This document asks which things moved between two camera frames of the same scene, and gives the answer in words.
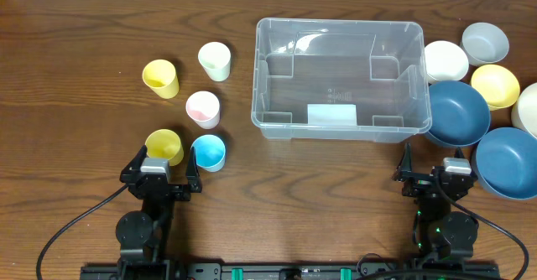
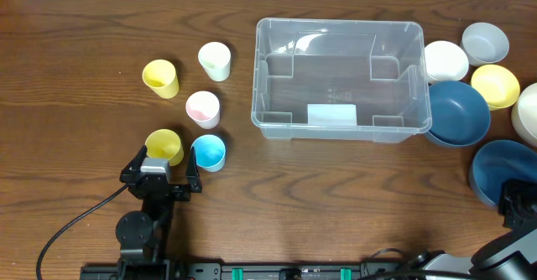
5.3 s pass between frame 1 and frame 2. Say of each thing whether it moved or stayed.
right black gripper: moved
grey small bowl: stayed
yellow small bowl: stayed
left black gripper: stayed
